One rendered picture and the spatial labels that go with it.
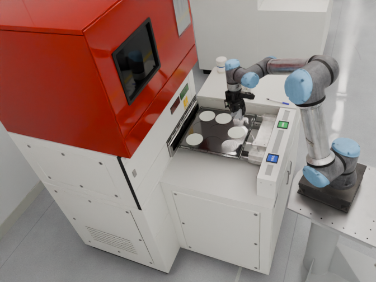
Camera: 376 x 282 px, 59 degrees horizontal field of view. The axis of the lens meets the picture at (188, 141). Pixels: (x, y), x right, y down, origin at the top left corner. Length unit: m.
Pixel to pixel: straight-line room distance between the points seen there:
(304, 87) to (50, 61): 0.91
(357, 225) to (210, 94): 1.11
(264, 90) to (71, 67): 1.27
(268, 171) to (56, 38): 1.09
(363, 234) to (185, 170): 0.93
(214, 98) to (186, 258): 1.16
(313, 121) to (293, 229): 1.38
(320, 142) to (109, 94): 0.84
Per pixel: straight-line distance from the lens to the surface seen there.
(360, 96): 3.82
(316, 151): 1.46
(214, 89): 2.20
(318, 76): 1.32
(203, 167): 1.90
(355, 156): 1.59
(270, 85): 2.20
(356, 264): 2.57
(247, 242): 2.07
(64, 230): 2.98
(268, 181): 1.65
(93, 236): 2.50
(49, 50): 1.30
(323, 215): 1.73
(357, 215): 1.77
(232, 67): 1.67
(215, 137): 1.95
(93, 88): 1.28
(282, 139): 1.84
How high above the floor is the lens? 2.24
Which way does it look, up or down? 43 degrees down
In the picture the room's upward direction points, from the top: 11 degrees counter-clockwise
